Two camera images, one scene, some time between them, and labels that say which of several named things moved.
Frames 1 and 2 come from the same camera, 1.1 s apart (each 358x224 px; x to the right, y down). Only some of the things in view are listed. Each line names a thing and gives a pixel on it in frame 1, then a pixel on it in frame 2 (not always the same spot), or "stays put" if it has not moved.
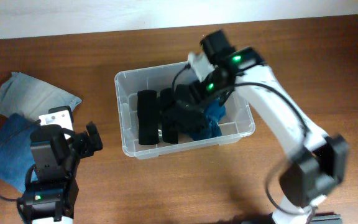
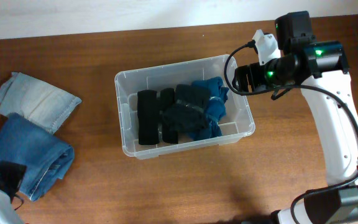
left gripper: (90, 145) -> (15, 171)
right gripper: (201, 93) -> (258, 71)
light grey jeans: (22, 94) stays put
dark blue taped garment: (215, 112) stays put
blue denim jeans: (9, 157) stays put
